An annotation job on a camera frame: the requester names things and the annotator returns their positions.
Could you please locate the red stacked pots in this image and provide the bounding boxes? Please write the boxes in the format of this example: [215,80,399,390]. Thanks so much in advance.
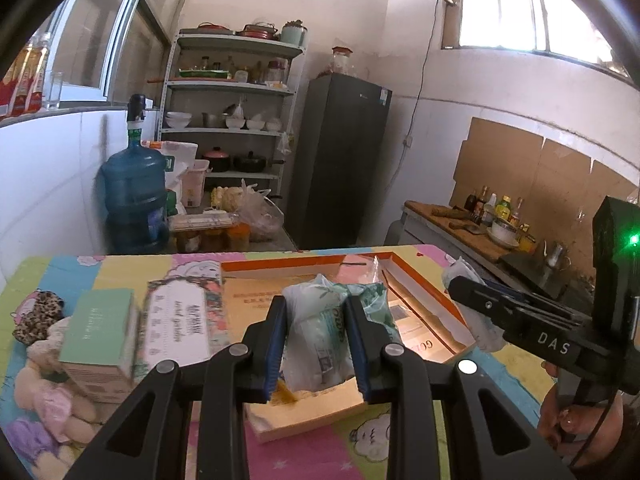
[240,22,279,40]

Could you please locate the steel kettle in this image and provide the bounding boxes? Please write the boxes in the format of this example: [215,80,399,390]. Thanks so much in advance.
[542,240,572,270]

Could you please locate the barred wall window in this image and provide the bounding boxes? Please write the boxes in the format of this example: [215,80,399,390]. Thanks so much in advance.
[442,0,632,80]

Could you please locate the flat noodle pack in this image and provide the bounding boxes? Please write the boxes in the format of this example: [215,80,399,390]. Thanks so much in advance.
[170,211,237,233]

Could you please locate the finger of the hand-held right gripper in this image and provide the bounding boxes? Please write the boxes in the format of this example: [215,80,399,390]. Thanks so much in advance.
[446,275,587,347]
[479,279,584,324]

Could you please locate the dark grey fridge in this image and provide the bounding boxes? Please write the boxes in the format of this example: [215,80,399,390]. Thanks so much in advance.
[290,72,393,250]

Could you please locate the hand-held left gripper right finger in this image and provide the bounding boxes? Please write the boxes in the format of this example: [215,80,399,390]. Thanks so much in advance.
[345,295,576,480]

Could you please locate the leopard print plush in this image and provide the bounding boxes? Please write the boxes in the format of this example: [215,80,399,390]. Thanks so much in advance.
[11,290,66,346]

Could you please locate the cardboard wall sheet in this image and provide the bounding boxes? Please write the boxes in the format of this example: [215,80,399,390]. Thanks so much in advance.
[452,116,640,222]

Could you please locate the orange shallow cardboard box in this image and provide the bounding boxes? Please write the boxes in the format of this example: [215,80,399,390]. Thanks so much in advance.
[220,250,478,443]

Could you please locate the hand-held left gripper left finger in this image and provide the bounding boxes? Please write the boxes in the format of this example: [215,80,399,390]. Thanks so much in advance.
[65,296,288,480]

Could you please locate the kitchen cleaver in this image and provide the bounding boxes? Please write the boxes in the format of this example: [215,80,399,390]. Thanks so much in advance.
[449,220,489,236]

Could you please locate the black pot with red lid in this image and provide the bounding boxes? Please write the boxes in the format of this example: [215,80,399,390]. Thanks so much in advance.
[202,146,232,173]

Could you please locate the clear plastic bag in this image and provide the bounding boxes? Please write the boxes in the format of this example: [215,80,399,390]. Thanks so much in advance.
[240,179,286,243]

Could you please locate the glass jar with red lid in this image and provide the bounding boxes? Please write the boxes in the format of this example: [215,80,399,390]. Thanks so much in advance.
[331,46,354,77]

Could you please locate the white metal shelf rack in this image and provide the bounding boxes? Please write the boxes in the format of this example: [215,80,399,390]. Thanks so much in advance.
[157,30,307,211]

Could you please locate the drinking glass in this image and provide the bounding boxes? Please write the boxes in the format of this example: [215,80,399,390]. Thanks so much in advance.
[47,71,65,110]

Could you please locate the sliding window frame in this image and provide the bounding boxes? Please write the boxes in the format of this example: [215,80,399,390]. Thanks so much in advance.
[30,0,172,107]

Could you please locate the black water jug pump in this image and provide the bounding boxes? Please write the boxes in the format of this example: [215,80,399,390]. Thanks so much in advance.
[125,94,149,143]

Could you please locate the green tray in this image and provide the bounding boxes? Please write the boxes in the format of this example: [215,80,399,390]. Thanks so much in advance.
[178,67,229,80]

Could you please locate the white mixing bowl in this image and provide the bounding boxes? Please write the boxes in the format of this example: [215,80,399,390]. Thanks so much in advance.
[487,220,522,249]

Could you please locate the row of sauce bottles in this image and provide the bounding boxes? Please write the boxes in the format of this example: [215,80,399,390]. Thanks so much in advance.
[464,185,538,253]

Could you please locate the pink plastic bin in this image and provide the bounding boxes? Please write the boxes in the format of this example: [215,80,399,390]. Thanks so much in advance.
[185,160,210,207]

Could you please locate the blue water jug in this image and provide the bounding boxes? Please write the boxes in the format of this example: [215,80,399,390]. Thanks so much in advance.
[100,141,171,255]

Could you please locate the mint green canister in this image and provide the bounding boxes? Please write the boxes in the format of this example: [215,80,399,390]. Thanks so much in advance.
[281,20,308,47]

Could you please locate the black cable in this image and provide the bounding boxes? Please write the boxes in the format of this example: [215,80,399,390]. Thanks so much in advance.
[574,394,620,467]

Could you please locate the row of condiment jars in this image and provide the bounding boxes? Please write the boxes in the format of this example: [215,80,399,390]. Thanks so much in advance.
[200,55,289,85]

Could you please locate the white rice sack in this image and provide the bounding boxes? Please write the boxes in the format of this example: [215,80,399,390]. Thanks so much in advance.
[145,140,199,208]

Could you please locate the person's right hand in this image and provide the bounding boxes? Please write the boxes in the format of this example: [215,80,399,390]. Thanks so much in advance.
[537,361,626,462]

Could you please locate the black induction cooktop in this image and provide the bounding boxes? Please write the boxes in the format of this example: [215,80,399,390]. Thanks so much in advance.
[500,251,592,302]

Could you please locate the white green tissue packet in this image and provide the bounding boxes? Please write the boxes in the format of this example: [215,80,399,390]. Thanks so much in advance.
[282,274,361,393]

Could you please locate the mint green carton box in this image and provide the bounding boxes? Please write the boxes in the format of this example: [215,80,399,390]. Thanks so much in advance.
[59,289,141,404]

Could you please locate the wooden cutting board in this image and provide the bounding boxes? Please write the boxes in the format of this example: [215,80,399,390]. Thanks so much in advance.
[404,201,522,262]

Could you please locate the teddy bear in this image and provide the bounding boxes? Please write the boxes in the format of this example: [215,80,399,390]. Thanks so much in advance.
[14,317,108,443]

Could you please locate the white plastic-wrapped packet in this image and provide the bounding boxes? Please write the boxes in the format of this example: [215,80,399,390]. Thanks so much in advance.
[442,256,508,353]

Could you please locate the black wok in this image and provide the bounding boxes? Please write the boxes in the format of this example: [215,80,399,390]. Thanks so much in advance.
[234,151,286,174]

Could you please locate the flat packaged booklet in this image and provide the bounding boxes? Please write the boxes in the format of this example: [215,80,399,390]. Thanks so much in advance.
[135,260,228,377]

